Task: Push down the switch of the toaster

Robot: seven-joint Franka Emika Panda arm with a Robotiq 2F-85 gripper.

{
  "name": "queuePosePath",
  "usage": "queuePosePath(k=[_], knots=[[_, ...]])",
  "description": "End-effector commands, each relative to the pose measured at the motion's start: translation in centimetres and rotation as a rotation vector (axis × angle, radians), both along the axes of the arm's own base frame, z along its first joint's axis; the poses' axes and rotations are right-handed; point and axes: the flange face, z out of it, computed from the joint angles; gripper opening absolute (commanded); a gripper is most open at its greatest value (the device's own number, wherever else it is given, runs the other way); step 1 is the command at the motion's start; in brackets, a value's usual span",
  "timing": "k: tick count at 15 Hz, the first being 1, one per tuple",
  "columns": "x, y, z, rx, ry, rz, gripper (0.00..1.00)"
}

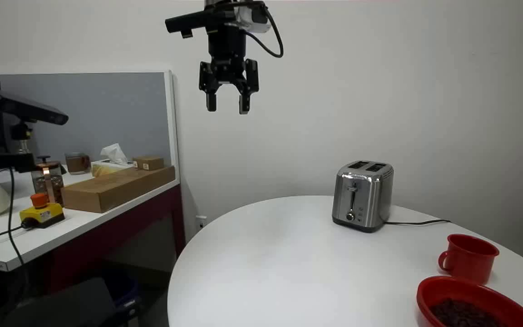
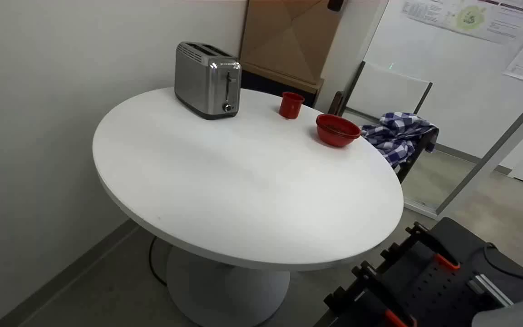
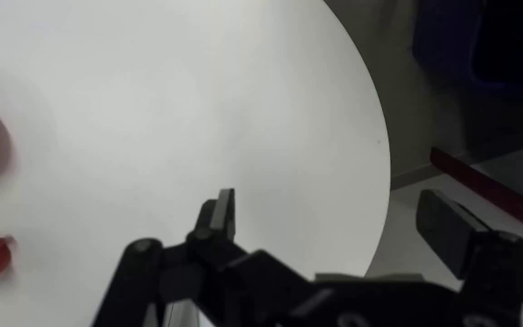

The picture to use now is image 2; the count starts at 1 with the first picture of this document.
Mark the white table pedestal base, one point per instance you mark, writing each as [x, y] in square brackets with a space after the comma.
[226, 291]

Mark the red plastic cup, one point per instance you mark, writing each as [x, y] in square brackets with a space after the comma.
[289, 105]

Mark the orange black clamp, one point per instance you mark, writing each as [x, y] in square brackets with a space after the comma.
[447, 262]
[398, 318]

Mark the diagonal aluminium bar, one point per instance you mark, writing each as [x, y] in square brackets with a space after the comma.
[498, 145]

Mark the black frame white-back chair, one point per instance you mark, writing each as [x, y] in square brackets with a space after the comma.
[389, 91]

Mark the large white wall poster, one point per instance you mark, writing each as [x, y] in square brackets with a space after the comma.
[485, 16]

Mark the black perforated robot cart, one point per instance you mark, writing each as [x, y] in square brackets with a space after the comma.
[431, 291]

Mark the small black wall fixture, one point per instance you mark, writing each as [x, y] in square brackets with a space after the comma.
[335, 4]

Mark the red plastic bowl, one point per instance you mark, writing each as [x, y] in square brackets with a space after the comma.
[336, 133]

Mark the silver two-slot toaster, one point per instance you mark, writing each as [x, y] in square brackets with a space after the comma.
[200, 82]

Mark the blue white checkered cloth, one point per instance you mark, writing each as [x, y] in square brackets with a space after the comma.
[400, 138]

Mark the grey robot base mount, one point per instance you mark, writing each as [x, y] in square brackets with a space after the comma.
[516, 311]

